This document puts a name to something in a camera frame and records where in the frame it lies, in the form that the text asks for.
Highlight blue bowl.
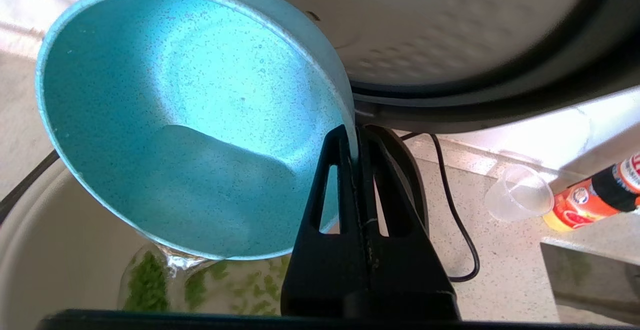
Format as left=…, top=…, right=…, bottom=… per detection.
left=35, top=0, right=358, bottom=262

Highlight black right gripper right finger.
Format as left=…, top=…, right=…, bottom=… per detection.
left=357, top=125, right=462, bottom=321

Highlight black power cable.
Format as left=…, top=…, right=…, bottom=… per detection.
left=400, top=133, right=481, bottom=283

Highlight black rice cooker lid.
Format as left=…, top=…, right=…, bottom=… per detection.
left=70, top=0, right=640, bottom=133

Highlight yellow orange squeeze bottle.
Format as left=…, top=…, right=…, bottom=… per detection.
left=542, top=153, right=640, bottom=232

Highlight white inner pot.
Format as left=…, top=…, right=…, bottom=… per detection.
left=0, top=158, right=311, bottom=317

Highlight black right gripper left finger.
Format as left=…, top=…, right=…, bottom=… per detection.
left=281, top=124, right=372, bottom=319

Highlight clear plastic cup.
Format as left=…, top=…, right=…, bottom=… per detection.
left=484, top=164, right=555, bottom=222

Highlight chopped green vegetables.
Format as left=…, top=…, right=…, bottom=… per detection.
left=122, top=250, right=293, bottom=317

